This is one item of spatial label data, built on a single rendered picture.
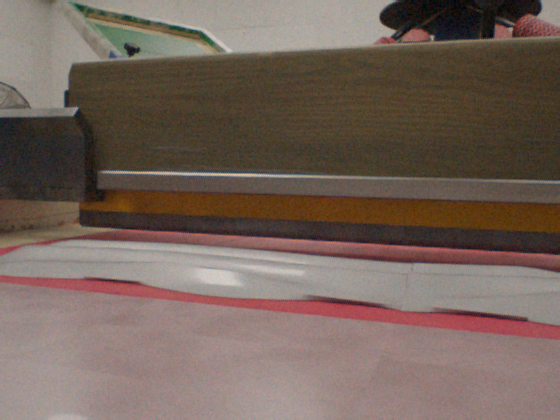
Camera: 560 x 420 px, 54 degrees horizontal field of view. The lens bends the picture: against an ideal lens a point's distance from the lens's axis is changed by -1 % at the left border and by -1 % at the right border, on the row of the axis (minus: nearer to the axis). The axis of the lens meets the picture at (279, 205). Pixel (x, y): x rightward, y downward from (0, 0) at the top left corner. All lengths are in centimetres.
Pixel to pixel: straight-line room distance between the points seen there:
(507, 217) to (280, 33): 454
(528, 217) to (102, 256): 19
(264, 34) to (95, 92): 451
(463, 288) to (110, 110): 22
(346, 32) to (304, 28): 36
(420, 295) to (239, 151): 14
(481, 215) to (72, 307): 19
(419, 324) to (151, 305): 8
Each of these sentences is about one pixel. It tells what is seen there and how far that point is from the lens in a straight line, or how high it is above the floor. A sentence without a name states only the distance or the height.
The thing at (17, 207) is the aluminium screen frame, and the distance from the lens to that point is 39.
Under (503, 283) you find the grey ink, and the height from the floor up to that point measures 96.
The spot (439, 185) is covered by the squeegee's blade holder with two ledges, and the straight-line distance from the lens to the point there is 25.
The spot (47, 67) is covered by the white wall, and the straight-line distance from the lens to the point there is 587.
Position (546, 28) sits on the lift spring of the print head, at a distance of 98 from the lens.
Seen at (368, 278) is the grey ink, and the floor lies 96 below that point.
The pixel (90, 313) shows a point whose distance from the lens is 17.
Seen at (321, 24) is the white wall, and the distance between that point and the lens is 470.
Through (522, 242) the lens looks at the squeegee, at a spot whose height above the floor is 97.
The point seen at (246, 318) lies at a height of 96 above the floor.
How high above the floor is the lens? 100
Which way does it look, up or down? 4 degrees down
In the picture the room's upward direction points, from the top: 1 degrees clockwise
